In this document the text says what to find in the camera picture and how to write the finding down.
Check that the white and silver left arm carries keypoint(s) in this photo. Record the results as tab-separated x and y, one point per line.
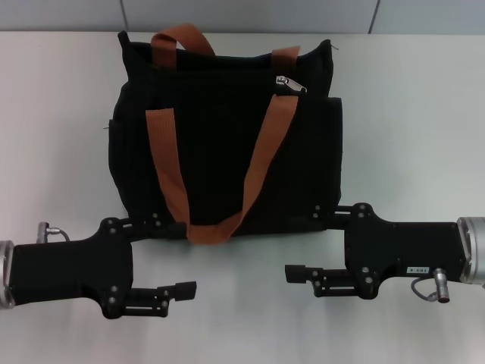
5	273

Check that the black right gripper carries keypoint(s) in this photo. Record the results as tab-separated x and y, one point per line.
409	250

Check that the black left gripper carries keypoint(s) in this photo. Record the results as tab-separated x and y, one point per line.
72	269

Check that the silver metal zipper pull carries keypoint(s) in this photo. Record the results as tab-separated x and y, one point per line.
293	85

